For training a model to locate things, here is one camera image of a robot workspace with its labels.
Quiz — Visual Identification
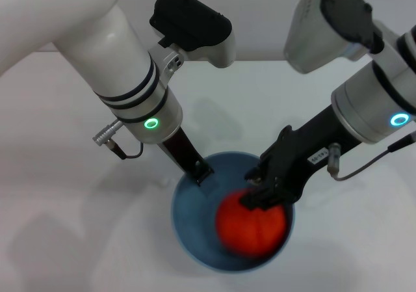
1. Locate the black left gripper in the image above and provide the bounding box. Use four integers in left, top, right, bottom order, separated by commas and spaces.
158, 127, 215, 187

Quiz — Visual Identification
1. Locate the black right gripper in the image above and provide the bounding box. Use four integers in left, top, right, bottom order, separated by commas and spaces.
239, 105, 362, 212

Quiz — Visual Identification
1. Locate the orange fruit with stem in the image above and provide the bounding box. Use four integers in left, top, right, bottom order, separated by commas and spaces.
215, 189, 287, 258

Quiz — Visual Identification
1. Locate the blue ceramic bowl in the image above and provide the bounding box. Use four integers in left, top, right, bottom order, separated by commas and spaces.
170, 152, 296, 272

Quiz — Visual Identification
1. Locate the right gripper cable with connector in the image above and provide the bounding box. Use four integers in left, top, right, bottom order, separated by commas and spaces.
326, 134, 416, 179

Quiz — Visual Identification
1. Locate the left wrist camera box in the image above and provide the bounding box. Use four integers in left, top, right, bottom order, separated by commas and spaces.
148, 0, 236, 88

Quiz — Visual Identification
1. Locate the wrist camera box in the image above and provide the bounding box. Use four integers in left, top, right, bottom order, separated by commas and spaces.
148, 0, 236, 88
283, 0, 385, 75

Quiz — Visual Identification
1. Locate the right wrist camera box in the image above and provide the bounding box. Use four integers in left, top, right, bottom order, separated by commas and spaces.
283, 0, 385, 75

